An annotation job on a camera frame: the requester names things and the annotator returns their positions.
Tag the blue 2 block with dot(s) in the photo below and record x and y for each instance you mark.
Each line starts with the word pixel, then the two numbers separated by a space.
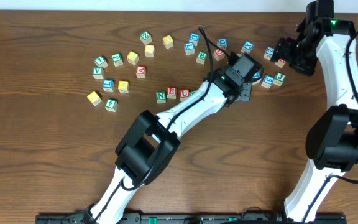
pixel 268 53

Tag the blue 5 block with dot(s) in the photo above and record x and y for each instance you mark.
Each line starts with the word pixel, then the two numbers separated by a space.
pixel 267 81

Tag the blue d block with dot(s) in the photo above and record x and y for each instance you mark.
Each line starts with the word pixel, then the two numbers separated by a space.
pixel 194 38
pixel 222 43

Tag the green N block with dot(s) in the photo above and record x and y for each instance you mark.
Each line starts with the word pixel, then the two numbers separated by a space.
pixel 161 97

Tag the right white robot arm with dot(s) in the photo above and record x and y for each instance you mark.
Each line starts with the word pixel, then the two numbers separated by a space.
pixel 332 143

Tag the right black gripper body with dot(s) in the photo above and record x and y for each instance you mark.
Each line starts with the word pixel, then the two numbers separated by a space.
pixel 284 50

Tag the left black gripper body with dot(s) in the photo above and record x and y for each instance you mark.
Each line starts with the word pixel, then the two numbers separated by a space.
pixel 248 91

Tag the red u block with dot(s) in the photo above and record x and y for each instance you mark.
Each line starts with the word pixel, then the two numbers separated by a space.
pixel 218 55
pixel 184 94

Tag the green J block right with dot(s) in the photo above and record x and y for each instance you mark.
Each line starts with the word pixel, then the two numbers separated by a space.
pixel 279 79

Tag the green V block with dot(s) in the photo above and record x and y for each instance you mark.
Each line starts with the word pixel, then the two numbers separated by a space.
pixel 98 73

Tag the yellow block beside L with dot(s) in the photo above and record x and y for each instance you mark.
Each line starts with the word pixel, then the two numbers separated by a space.
pixel 123 86

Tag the blue D block right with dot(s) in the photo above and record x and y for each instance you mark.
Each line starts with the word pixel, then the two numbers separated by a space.
pixel 222 43

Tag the green 4 block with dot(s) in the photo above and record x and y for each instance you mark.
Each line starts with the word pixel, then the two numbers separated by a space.
pixel 111 105

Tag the green 7 block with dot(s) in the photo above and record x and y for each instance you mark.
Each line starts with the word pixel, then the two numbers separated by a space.
pixel 101 61

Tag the blue D block left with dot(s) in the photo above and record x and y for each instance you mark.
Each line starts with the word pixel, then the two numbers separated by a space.
pixel 194 38

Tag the yellow block top centre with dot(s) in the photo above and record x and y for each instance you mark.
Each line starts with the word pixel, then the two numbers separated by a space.
pixel 168 41

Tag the yellow C block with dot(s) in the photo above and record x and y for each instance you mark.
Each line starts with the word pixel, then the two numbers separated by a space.
pixel 94 98

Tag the red E block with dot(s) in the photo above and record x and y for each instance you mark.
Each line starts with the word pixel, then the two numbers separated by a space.
pixel 171 92

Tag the green B block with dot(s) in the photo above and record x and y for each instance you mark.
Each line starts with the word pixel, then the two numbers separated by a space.
pixel 201 57

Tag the green Z block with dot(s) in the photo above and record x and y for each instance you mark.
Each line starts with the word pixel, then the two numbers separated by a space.
pixel 145 37

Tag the red M block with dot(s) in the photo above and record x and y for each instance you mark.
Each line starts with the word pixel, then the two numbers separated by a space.
pixel 280 63

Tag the blue L block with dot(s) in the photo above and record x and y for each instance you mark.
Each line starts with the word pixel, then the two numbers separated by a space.
pixel 108 85

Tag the yellow S block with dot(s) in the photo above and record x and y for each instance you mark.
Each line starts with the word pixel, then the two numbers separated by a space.
pixel 149 50

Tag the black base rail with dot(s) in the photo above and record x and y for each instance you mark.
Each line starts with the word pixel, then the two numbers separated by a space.
pixel 136 218

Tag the blue X block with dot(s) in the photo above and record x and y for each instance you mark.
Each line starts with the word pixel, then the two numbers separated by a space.
pixel 247 47

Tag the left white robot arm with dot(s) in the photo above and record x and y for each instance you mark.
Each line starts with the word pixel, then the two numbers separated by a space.
pixel 152 140

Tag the yellow O block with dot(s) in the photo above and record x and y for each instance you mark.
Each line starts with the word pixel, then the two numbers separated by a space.
pixel 133 58

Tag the blue T block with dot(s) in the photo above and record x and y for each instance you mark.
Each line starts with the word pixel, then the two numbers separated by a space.
pixel 256 78

